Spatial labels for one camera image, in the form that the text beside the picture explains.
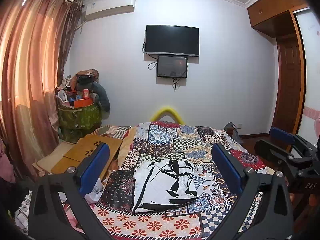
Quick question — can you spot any pink curtain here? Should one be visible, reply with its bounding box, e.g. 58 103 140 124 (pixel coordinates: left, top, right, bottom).
1 0 83 178

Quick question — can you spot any yellow curved headrest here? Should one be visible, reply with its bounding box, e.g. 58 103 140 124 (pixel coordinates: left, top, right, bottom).
150 106 185 125

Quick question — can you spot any green fabric storage bin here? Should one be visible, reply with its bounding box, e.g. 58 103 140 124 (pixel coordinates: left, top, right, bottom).
57 103 102 144

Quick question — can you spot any wooden overhead cabinet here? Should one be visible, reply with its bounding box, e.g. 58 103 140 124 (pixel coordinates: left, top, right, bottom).
247 0 307 38

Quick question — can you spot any white sliding wardrobe door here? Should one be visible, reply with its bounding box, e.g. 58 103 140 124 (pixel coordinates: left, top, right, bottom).
296 9 320 144

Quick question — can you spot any orange box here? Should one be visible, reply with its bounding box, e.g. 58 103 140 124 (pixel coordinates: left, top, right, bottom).
74 98 93 108

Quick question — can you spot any black wall television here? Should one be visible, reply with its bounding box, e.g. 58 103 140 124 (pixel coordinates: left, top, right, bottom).
144 25 200 57

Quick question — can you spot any brown bag on pile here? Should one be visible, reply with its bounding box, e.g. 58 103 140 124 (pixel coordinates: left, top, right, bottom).
69 69 99 90

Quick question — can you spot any black and white shirt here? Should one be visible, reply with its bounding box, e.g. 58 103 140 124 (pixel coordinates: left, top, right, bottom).
132 159 197 213

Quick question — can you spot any patchwork patterned bedspread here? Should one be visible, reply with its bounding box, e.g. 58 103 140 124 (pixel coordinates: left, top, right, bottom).
92 121 273 239

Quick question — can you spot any white plastic bag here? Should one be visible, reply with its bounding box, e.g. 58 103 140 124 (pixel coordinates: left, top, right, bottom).
85 178 106 204

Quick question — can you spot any wooden lap desk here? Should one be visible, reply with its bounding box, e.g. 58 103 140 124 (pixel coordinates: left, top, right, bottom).
49 134 123 176

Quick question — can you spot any white air conditioner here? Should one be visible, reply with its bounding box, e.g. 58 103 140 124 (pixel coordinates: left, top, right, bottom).
85 0 136 21

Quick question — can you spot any grey cloth on chair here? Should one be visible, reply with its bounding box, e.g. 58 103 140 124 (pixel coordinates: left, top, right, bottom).
224 122 244 145

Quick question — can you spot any small wall monitor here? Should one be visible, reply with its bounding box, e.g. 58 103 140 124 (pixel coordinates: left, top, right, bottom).
157 55 188 79

